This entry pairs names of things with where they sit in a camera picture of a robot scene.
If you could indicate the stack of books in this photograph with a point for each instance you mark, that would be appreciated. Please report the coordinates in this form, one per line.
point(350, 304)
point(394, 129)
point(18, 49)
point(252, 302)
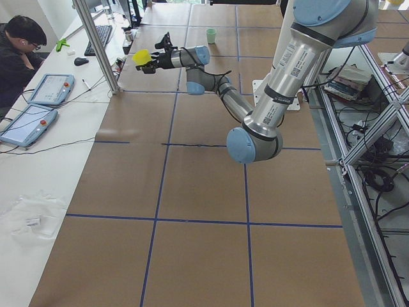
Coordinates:
point(347, 82)

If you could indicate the green plastic cup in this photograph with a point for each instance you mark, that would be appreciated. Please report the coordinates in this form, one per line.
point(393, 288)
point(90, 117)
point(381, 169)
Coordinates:
point(211, 35)

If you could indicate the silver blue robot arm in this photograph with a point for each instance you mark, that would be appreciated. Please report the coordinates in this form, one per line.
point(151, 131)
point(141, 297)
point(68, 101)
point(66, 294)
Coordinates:
point(309, 28)

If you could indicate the near teach pendant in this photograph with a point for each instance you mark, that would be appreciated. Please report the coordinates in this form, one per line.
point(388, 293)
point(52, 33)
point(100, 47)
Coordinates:
point(29, 125)

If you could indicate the small metal cup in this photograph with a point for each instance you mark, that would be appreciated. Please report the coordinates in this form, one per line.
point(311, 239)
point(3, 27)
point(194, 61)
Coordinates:
point(129, 36)

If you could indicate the green plastic toy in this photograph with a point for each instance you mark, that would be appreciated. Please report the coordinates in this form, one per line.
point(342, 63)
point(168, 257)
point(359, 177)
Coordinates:
point(61, 43)

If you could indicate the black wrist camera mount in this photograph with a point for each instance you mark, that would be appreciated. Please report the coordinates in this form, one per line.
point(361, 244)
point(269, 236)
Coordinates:
point(165, 43)

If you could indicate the black white marker pen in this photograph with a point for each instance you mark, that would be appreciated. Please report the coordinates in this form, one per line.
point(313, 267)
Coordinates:
point(86, 84)

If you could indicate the teach pendant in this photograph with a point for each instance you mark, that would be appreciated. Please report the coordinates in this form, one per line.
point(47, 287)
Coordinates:
point(52, 90)
point(29, 125)

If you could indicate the far teach pendant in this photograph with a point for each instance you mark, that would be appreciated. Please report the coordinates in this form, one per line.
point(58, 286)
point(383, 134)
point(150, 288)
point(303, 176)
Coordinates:
point(52, 90)

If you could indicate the black keyboard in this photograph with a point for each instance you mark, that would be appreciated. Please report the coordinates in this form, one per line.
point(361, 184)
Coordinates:
point(104, 33)

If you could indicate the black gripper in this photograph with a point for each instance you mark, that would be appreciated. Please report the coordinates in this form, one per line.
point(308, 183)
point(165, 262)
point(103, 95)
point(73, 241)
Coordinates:
point(163, 59)

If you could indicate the seated man in black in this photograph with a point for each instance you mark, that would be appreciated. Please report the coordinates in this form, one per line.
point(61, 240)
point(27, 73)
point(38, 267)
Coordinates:
point(21, 37)

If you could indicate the yellow plastic cup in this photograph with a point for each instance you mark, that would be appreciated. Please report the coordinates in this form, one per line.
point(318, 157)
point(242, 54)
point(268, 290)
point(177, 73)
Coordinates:
point(142, 57)

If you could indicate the clear plastic bag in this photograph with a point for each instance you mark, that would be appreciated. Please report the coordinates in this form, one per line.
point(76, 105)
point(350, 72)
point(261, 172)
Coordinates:
point(33, 219)

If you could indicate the aluminium frame post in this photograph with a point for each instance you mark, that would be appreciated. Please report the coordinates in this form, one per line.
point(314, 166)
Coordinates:
point(89, 26)

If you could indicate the black computer mouse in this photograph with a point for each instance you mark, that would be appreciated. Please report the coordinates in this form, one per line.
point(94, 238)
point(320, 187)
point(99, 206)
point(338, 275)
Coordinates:
point(80, 61)

